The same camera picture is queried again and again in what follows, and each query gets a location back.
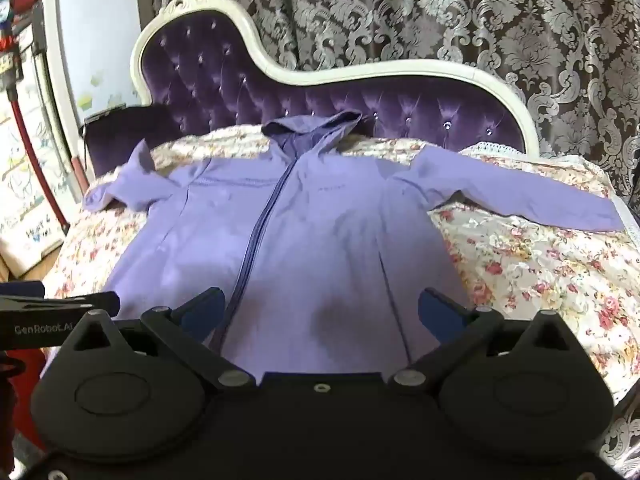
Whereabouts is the cluttered shelf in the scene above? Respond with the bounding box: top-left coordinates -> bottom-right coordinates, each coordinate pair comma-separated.
0,0 -> 46,83

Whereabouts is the red pole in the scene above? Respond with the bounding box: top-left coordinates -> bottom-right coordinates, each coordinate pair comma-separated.
6,87 -> 71,233

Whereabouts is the purple velvet cushion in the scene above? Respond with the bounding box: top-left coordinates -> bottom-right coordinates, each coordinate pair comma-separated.
82,104 -> 177,178

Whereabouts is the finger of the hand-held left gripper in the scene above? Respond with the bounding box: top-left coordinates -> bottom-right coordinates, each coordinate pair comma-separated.
0,282 -> 45,300
0,291 -> 121,319

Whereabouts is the white framed panel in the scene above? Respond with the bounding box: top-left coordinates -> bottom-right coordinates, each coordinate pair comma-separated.
42,0 -> 153,128

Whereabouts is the floral blanket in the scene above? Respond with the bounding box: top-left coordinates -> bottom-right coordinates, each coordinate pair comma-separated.
42,125 -> 640,403

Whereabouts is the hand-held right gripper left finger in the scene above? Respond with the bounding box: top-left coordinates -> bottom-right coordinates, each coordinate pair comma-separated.
61,287 -> 256,392

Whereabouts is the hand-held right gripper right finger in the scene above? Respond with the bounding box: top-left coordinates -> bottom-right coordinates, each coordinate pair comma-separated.
390,287 -> 583,391

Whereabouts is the purple tufted sofa white frame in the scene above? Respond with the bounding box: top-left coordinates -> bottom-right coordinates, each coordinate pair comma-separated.
131,0 -> 541,157

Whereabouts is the lilac hooded zip jacket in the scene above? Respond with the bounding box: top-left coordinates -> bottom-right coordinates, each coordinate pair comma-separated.
82,112 -> 626,382

